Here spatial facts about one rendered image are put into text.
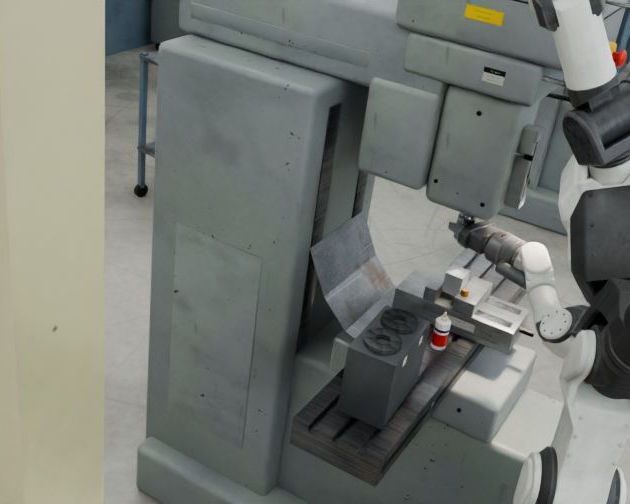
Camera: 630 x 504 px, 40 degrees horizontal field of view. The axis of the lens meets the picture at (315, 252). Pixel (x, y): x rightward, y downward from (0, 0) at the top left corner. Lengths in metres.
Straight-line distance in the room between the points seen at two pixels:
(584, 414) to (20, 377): 1.43
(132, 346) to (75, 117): 3.41
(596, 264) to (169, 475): 1.75
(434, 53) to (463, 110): 0.15
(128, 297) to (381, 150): 2.15
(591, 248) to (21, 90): 1.43
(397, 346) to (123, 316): 2.19
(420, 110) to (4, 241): 1.79
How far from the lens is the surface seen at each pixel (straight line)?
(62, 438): 0.46
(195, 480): 2.90
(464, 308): 2.36
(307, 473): 2.78
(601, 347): 1.62
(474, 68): 2.04
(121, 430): 3.36
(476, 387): 2.37
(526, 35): 1.98
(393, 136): 2.17
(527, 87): 2.01
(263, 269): 2.38
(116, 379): 3.60
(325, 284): 2.40
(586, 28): 1.59
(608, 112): 1.67
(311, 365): 2.54
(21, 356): 0.41
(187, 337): 2.68
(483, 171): 2.12
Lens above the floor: 2.23
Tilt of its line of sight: 29 degrees down
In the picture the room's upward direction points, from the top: 8 degrees clockwise
